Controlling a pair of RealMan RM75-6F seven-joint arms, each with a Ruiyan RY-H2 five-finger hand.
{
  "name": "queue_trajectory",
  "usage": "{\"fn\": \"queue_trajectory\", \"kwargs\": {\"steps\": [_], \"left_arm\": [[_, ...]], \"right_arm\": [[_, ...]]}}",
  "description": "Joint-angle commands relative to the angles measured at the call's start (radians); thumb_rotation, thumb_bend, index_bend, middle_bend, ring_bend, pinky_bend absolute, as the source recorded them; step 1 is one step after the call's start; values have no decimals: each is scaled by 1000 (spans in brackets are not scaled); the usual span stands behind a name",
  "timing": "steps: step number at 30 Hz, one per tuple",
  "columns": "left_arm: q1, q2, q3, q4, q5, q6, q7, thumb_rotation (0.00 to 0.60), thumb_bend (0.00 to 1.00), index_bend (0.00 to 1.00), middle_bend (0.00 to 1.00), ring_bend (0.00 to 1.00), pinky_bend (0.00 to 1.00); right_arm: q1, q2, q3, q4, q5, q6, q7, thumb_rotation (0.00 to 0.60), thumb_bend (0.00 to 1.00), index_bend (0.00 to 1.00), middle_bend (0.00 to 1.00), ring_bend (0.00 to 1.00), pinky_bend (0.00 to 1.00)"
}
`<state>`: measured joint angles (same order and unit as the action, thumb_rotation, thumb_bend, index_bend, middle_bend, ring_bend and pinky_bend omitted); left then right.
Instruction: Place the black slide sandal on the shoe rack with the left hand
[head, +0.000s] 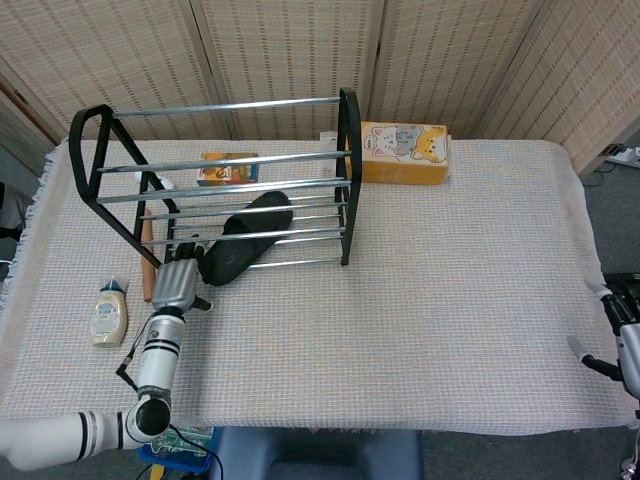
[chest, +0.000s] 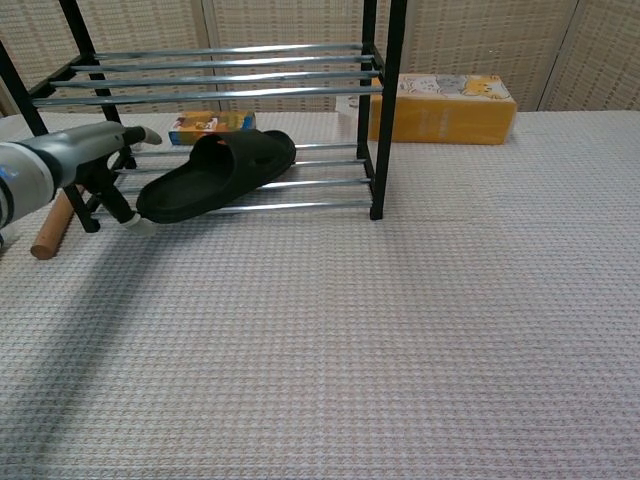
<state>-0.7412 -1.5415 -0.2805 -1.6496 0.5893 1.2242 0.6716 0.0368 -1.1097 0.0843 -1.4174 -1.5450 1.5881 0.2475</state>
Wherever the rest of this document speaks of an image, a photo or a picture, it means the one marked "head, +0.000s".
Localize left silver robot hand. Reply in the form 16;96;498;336
151;238;214;315

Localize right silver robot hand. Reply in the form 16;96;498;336
567;280;640;401

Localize black rubber slide sandal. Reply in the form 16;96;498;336
200;190;295;287

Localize black metal shoe rack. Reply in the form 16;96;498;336
68;87;363;269

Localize wooden rolling pin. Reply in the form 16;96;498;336
141;207;155;303

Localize cream squeeze bottle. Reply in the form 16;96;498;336
91;278;130;348

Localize orange blue small carton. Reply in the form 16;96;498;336
196;152;261;188

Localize blue box with circuit board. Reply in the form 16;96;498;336
137;425;221;476

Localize dark grey object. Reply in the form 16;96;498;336
0;182;31;266

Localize white power strip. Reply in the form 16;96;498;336
606;143;640;169

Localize blue padded seat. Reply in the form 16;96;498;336
209;427;425;480

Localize white waffle tablecloth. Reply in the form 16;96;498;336
0;138;636;436

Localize yellow cat print tissue pack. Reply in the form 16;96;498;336
359;121;450;186

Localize beige woven folding screen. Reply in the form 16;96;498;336
0;0;640;174

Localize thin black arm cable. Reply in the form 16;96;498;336
115;312;156;397

